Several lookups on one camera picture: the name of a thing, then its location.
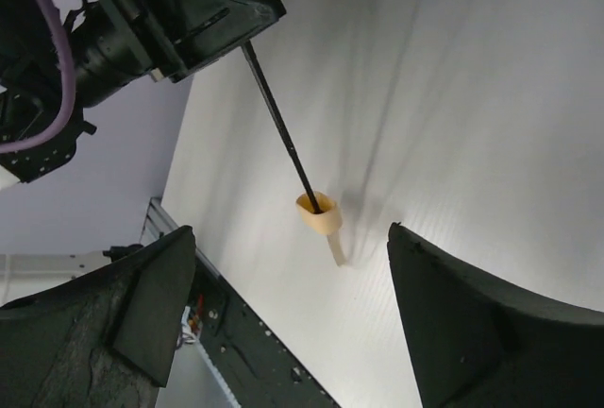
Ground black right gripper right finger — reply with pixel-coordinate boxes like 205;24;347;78
387;223;603;407

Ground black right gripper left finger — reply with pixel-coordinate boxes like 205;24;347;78
0;225;198;408

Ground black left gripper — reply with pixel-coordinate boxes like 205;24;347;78
1;0;286;109

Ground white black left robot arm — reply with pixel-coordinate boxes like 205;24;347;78
1;0;286;187

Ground aluminium frame rail front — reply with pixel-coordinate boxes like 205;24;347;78
0;196;237;408

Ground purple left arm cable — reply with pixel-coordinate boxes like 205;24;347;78
0;0;76;154

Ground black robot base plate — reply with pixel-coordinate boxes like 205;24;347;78
185;251;338;407

